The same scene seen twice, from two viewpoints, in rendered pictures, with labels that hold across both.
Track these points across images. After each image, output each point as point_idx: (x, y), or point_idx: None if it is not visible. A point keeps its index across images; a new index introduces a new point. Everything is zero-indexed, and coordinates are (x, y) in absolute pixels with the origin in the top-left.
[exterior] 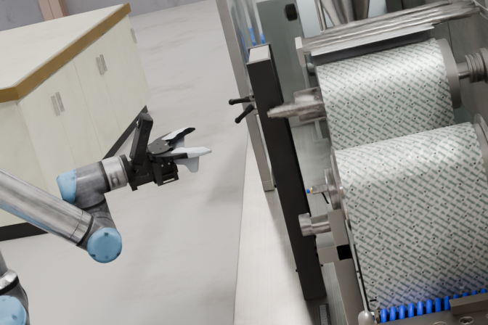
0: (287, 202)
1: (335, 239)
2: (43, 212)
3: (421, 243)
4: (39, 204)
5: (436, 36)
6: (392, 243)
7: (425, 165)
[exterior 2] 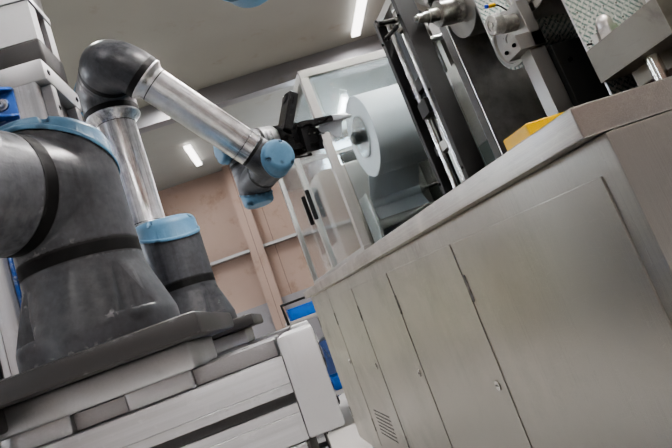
0: (442, 99)
1: (528, 25)
2: (218, 115)
3: None
4: (213, 107)
5: None
6: None
7: None
